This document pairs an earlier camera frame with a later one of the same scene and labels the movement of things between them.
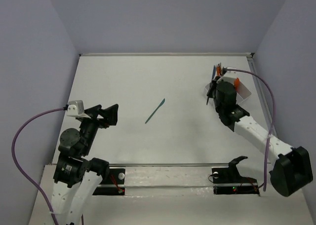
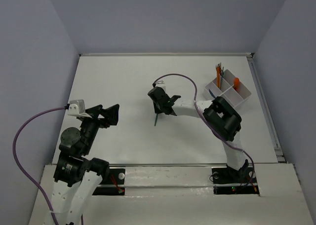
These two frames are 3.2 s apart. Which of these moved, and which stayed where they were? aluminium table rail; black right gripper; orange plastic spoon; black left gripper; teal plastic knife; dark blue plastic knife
Moved: black right gripper; dark blue plastic knife; teal plastic knife
Stayed: aluminium table rail; orange plastic spoon; black left gripper
